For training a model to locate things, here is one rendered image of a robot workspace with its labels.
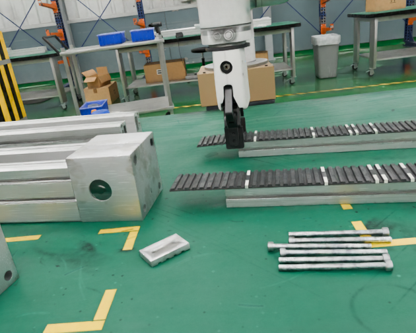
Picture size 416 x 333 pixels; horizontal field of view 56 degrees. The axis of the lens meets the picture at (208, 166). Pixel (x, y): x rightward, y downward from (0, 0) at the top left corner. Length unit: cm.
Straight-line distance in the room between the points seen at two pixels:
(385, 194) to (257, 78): 67
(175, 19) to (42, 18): 267
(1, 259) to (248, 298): 26
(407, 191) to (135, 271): 34
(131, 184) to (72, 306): 17
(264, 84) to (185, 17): 718
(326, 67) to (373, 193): 520
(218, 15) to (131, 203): 31
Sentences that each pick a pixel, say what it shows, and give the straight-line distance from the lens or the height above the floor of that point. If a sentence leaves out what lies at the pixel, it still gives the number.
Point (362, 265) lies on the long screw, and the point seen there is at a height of 79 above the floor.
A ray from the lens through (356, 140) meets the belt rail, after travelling 70.
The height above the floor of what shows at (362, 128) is 81.
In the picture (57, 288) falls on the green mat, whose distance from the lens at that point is 46.
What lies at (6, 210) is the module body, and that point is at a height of 80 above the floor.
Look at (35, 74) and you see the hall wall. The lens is 921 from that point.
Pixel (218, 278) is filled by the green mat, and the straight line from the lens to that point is 41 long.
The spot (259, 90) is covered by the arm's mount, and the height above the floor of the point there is 81.
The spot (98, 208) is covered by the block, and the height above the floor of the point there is 80.
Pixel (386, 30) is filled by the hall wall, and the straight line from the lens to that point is 886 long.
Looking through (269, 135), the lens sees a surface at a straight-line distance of 71.
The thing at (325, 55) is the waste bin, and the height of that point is 31.
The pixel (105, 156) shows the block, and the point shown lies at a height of 87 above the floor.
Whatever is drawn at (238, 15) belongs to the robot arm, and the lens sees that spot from 64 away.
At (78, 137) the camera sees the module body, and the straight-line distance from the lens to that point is 76.
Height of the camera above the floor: 103
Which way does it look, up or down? 21 degrees down
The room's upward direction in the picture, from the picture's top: 7 degrees counter-clockwise
